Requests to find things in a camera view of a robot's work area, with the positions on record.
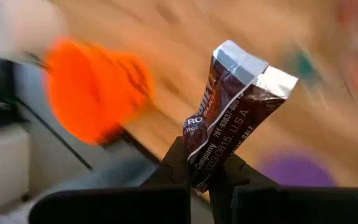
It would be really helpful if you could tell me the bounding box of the teal wrapped hard candy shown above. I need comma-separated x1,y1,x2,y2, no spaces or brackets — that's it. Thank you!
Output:
290,51,318,83

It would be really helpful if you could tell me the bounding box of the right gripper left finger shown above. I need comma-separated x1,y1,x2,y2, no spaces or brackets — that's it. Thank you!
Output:
28,136,193,224

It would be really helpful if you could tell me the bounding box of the brown Hershey's chocolate bar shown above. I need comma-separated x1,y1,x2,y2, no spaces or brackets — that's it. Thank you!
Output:
182,39,300,194

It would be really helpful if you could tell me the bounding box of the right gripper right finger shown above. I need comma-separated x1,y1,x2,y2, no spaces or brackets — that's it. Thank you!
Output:
209,154,358,224

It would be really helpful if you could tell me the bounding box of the orange plastic bucket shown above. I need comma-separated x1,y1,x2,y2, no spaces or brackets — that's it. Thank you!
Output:
44,37,154,146

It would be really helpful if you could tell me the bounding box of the purple plastic bucket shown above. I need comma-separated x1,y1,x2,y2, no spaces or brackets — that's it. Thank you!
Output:
259,152,337,187

